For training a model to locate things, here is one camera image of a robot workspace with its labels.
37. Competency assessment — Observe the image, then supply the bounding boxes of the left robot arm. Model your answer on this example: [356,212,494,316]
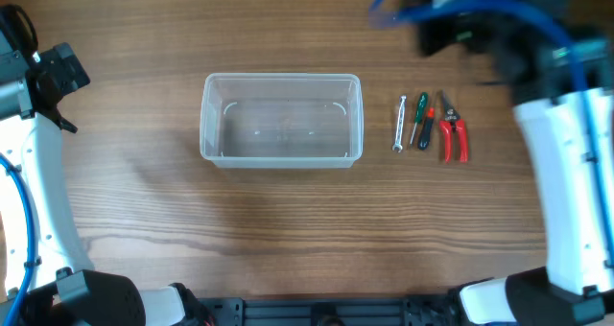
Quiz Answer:
[1,4,189,325]

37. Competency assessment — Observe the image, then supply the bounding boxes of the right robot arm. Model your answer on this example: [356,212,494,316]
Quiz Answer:
[399,0,613,325]

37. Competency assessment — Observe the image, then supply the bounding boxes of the red handle pruning shears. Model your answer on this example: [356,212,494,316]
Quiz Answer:
[438,90,469,163]

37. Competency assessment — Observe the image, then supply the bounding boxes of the green handle screwdriver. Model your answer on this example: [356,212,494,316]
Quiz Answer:
[410,92,429,145]

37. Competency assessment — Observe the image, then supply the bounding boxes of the black red handle screwdriver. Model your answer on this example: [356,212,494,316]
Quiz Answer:
[417,107,435,151]

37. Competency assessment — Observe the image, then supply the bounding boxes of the clear plastic container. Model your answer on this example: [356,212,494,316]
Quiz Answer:
[200,73,365,169]

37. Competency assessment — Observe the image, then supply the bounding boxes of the silver open-end wrench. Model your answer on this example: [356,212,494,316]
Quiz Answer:
[392,95,407,153]

